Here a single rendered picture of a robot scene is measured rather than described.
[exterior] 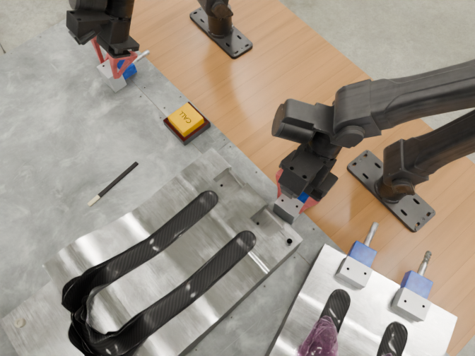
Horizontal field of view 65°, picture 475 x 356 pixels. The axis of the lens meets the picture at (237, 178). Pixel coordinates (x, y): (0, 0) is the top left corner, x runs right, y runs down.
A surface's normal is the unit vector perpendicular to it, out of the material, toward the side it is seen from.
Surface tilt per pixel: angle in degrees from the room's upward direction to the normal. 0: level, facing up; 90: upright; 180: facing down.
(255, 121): 0
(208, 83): 0
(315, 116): 16
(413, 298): 0
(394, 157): 67
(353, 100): 34
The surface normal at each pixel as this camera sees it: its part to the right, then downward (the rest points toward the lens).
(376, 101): -0.57, -0.40
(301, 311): 0.21, -0.70
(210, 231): -0.04, -0.37
